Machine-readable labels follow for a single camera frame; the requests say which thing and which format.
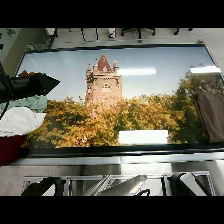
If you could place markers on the brown T-shirt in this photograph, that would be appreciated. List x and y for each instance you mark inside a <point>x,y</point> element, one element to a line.
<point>213,116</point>

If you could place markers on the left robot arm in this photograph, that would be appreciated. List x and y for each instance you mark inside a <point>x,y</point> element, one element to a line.
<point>26,86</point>

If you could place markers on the mint green garment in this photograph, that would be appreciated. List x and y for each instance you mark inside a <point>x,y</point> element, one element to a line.
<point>31,102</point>

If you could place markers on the black office chair base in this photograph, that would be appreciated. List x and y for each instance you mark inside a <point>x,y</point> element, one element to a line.
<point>182,30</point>
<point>139,31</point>

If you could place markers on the orange-brown garment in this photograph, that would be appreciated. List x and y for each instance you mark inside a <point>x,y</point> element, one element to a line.
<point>26,73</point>

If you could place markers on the white garment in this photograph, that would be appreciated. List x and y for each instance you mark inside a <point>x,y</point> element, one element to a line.
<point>18,120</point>

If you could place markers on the dark red garment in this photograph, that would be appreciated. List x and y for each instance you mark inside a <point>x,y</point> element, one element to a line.
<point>11,148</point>

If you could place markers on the silver frame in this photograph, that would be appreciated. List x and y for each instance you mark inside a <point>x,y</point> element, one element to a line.
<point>126,186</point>

